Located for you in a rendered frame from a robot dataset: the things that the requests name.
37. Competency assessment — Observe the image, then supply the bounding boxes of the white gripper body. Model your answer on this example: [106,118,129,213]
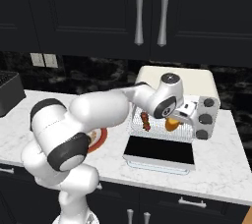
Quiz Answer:
[169,109,195,126]

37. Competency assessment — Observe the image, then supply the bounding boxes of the brown baguette bread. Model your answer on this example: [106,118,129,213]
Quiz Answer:
[164,118,182,133]

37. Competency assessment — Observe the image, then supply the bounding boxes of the dark toaster oven knob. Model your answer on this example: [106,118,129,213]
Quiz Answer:
[203,97,216,108]
[199,113,213,125]
[196,129,210,140]

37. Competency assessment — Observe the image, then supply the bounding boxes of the kebab skewer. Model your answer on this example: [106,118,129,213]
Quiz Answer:
[140,111,152,133]

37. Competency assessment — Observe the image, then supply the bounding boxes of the cream toaster oven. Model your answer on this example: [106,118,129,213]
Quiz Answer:
[128,65,221,143]

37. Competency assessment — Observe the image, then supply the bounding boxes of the glass toaster oven door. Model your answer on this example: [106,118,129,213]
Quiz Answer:
[122,135,197,175]

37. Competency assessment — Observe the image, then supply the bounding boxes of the red rimmed plate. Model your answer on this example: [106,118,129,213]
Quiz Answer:
[86,127,109,154]

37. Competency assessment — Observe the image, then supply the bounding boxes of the dark drawer front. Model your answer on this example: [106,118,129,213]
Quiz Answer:
[0,162,62,224]
[88,180,142,206]
[139,188,251,224]

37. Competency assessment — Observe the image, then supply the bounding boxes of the black countertop appliance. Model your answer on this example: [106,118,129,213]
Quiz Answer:
[0,70,27,118]

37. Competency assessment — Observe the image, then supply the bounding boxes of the silver base cupboard handle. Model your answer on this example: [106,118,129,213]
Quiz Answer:
[126,208,135,224]
[143,211,152,224]

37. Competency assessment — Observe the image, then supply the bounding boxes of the dark wall cupboard door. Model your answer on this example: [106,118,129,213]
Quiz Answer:
[150,0,252,69]
[22,0,153,61]
[0,0,42,54]

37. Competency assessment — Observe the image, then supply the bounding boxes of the white wall outlet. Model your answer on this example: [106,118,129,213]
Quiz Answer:
[43,53,59,69]
[30,52,46,68]

